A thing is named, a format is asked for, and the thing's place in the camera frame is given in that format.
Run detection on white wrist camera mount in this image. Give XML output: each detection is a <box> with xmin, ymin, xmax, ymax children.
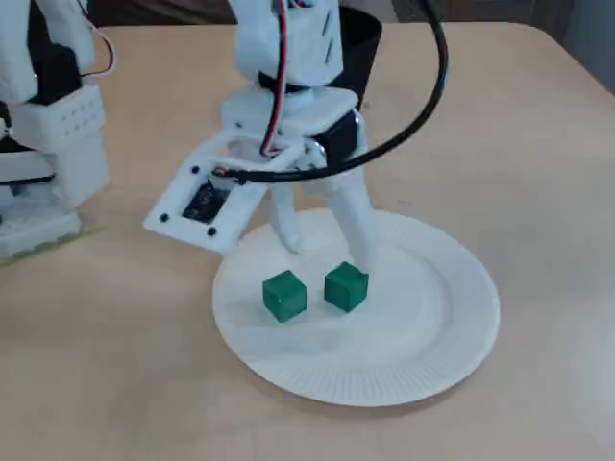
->
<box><xmin>142</xmin><ymin>133</ymin><xmax>302</xmax><ymax>255</ymax></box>

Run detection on white paper plate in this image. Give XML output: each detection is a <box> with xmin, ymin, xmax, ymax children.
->
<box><xmin>211</xmin><ymin>206</ymin><xmax>501</xmax><ymax>408</ymax></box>

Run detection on black round pot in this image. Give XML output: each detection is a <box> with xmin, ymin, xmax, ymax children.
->
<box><xmin>335</xmin><ymin>5</ymin><xmax>383</xmax><ymax>111</ymax></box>

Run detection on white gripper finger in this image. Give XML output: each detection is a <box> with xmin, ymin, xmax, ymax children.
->
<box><xmin>266</xmin><ymin>182</ymin><xmax>305</xmax><ymax>255</ymax></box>
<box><xmin>319</xmin><ymin>167</ymin><xmax>377</xmax><ymax>268</ymax></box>

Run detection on green cube block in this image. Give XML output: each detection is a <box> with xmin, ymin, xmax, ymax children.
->
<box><xmin>261</xmin><ymin>269</ymin><xmax>308</xmax><ymax>324</ymax></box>
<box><xmin>324</xmin><ymin>261</ymin><xmax>370</xmax><ymax>313</ymax></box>

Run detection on red white servo wire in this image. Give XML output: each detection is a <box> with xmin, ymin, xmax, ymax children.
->
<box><xmin>79</xmin><ymin>21</ymin><xmax>120</xmax><ymax>79</ymax></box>
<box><xmin>260</xmin><ymin>0</ymin><xmax>290</xmax><ymax>158</ymax></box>

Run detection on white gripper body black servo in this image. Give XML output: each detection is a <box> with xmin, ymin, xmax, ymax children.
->
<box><xmin>220</xmin><ymin>85</ymin><xmax>371</xmax><ymax>189</ymax></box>

